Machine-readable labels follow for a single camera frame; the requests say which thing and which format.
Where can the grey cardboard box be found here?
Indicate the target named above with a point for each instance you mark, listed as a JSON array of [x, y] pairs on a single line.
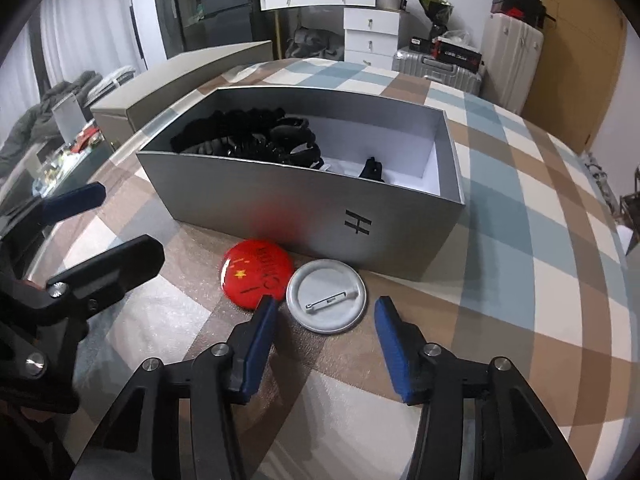
[[280, 205]]

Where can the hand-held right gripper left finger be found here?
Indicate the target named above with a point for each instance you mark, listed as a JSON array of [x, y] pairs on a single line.
[[260, 350]]

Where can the black shoe box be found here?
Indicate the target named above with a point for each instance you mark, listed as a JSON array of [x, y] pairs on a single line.
[[515, 7]]

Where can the white curtain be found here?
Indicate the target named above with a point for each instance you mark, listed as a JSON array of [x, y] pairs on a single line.
[[80, 25]]

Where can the black claw hair clip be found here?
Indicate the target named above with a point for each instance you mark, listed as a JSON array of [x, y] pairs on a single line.
[[297, 142]]

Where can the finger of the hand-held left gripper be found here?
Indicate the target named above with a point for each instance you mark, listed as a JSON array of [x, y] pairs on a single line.
[[75, 202], [115, 265]]

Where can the red round pin badge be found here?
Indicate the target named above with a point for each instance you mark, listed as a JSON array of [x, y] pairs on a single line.
[[255, 275]]

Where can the small black hair clip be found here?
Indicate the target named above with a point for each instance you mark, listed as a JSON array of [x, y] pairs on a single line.
[[371, 167]]

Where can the green wrapped bouquet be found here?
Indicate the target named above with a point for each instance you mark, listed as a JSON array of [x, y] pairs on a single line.
[[432, 10]]

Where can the grey jacket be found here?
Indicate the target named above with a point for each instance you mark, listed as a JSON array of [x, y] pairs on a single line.
[[45, 115]]

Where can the dark glass cabinet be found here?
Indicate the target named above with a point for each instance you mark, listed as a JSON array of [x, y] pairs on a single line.
[[160, 10]]

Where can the white desk with drawers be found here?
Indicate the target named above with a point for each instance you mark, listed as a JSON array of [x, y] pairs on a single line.
[[370, 25]]

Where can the wooden door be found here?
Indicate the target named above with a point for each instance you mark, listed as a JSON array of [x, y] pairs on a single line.
[[575, 50]]

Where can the silver round pin badge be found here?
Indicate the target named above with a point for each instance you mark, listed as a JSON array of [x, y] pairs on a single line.
[[325, 300]]

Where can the silver suitcase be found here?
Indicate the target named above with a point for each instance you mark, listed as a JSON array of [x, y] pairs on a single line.
[[440, 72]]

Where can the cluttered glass side table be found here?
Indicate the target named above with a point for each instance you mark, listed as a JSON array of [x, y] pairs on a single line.
[[70, 160]]

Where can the long black hair clip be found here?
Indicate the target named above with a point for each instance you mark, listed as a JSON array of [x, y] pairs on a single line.
[[225, 122]]

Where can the white suitcase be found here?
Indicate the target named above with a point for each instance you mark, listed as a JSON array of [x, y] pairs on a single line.
[[510, 60]]

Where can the dark grey bag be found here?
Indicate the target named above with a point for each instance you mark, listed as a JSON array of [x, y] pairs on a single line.
[[315, 45]]

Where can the black refrigerator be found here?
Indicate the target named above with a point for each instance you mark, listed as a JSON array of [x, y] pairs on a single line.
[[220, 5]]

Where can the grey box lid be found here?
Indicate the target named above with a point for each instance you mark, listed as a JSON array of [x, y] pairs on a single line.
[[165, 85]]

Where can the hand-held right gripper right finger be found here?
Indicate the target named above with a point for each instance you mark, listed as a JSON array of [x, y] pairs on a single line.
[[395, 350]]

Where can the checked blanket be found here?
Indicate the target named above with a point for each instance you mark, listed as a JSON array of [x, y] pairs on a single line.
[[525, 260]]

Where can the black box with red print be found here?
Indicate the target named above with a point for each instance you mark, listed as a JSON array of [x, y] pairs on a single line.
[[457, 52]]

